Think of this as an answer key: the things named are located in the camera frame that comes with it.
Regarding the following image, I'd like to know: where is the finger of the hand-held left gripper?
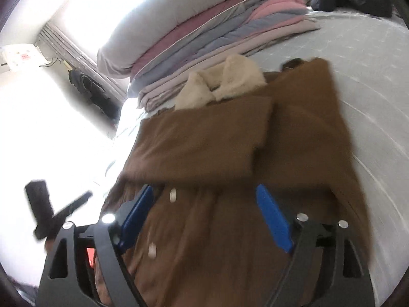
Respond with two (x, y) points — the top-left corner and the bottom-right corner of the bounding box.
(50, 191), (93, 231)
(25, 181), (54, 240)

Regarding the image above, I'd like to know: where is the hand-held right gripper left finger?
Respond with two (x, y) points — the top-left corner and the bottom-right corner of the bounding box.
(38, 185), (154, 307)

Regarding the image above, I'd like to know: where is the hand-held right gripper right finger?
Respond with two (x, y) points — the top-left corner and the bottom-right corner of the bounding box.
(255, 184), (375, 307)

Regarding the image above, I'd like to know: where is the brown coat with cream collar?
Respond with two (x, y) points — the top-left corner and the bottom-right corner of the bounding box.
(102, 54), (374, 307)

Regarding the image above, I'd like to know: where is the stack of folded blankets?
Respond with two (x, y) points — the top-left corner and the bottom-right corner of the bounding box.
(137, 14), (322, 112)

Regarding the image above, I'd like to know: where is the grey quilted bed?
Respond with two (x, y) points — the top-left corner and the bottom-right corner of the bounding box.
(105, 6), (409, 307)

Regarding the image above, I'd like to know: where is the mauve folded quilt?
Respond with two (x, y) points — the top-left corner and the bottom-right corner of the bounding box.
(131, 0), (275, 80)

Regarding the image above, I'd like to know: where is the grey-blue folded quilt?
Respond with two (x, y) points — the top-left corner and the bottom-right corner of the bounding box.
(128, 5), (307, 96)

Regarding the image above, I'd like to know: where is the bright window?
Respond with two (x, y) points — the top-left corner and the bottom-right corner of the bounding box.
(54, 0), (179, 64)

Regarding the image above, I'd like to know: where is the pink folded blanket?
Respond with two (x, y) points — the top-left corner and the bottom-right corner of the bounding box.
(249, 0), (309, 23)

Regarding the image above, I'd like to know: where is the grey ribbed window rail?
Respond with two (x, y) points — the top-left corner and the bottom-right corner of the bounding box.
(35, 22), (128, 103)

